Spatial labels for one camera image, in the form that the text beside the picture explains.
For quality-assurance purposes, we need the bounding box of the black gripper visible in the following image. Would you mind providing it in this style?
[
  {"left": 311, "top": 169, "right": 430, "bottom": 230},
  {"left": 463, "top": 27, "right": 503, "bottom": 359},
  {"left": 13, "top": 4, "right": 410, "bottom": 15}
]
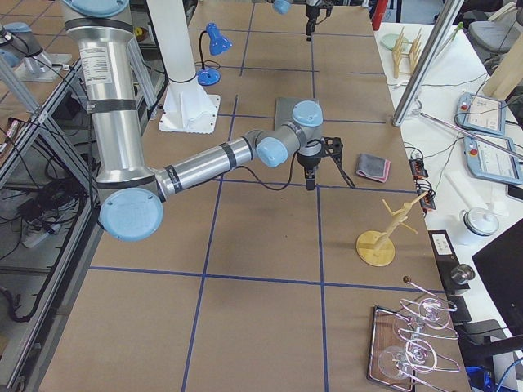
[
  {"left": 306, "top": 4, "right": 320, "bottom": 41},
  {"left": 297, "top": 140, "right": 323, "bottom": 190}
]

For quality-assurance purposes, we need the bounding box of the grey laptop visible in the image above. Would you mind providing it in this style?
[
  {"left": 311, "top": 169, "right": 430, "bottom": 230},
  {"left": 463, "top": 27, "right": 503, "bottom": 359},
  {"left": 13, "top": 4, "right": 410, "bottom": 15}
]
[{"left": 275, "top": 97, "right": 324, "bottom": 130}]

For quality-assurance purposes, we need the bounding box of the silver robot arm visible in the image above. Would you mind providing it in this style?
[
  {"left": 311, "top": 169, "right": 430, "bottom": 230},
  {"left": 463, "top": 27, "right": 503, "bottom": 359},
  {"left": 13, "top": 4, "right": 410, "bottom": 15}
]
[
  {"left": 62, "top": 1, "right": 323, "bottom": 241},
  {"left": 270, "top": 0, "right": 322, "bottom": 42}
]

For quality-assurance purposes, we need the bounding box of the grey folded cloth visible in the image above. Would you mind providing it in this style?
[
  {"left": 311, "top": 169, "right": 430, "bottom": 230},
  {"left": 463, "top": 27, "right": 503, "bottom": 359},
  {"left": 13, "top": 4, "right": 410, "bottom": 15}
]
[{"left": 356, "top": 154, "right": 391, "bottom": 183}]

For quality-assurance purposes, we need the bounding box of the pale green plate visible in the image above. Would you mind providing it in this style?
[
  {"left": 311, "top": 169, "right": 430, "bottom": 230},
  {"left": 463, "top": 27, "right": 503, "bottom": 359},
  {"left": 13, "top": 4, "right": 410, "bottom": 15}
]
[{"left": 380, "top": 33, "right": 410, "bottom": 51}]

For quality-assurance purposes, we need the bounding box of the blue desk lamp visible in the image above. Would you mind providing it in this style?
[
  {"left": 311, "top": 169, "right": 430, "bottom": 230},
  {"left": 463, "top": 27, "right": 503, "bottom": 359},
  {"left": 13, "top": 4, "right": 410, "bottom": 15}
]
[{"left": 196, "top": 22, "right": 232, "bottom": 86}]

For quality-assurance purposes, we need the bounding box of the wooden mug tree stand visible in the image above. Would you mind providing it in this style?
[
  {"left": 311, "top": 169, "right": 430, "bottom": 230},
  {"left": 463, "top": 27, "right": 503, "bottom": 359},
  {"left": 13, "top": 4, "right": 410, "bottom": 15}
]
[{"left": 355, "top": 191, "right": 428, "bottom": 267}]

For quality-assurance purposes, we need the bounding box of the wooden dish rack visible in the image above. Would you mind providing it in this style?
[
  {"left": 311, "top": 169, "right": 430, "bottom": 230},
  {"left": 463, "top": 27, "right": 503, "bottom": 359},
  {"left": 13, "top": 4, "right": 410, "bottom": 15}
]
[{"left": 391, "top": 29, "right": 422, "bottom": 79}]

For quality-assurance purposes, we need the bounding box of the orange circuit board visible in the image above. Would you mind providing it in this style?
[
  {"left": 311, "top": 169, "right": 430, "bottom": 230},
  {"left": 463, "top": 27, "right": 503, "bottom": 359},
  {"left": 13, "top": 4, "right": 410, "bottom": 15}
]
[{"left": 409, "top": 158, "right": 436, "bottom": 213}]

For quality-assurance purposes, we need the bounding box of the lower teach pendant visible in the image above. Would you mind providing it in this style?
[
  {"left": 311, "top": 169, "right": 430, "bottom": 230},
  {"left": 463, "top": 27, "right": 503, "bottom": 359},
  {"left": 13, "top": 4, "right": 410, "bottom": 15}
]
[{"left": 463, "top": 135, "right": 522, "bottom": 185}]

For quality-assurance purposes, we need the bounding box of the teach pendant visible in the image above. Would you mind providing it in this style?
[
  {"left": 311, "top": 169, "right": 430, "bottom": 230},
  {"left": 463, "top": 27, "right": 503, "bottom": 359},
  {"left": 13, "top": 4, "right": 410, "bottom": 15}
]
[
  {"left": 454, "top": 92, "right": 507, "bottom": 136},
  {"left": 463, "top": 135, "right": 522, "bottom": 185}
]

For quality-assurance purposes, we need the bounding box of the white enamel pot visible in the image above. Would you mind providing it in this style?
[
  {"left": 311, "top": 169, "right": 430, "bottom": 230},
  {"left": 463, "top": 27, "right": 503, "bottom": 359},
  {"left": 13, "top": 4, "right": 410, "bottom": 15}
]
[{"left": 456, "top": 207, "right": 499, "bottom": 245}]

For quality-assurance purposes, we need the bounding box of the upper teach pendant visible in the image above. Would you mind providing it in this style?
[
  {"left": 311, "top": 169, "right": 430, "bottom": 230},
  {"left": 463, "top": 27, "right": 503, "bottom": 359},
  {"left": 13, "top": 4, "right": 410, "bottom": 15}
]
[{"left": 454, "top": 92, "right": 507, "bottom": 136}]

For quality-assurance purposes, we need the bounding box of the wine glass rack tray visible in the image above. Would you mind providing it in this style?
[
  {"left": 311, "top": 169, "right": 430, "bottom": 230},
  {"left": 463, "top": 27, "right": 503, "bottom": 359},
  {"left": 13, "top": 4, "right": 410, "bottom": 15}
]
[{"left": 366, "top": 276, "right": 461, "bottom": 391}]

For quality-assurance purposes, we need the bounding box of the black monitor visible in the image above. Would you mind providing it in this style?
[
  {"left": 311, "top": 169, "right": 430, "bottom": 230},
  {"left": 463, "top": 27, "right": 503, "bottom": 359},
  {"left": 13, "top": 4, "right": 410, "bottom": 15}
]
[{"left": 472, "top": 220, "right": 522, "bottom": 335}]

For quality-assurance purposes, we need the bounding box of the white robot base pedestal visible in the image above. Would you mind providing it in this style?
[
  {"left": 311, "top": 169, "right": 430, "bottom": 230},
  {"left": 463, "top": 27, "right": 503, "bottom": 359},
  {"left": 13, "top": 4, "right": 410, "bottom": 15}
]
[{"left": 147, "top": 0, "right": 220, "bottom": 134}]

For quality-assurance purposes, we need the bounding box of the aluminium frame post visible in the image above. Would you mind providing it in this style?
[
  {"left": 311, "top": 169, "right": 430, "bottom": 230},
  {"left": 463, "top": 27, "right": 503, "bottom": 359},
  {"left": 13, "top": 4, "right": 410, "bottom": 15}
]
[{"left": 392, "top": 0, "right": 463, "bottom": 127}]

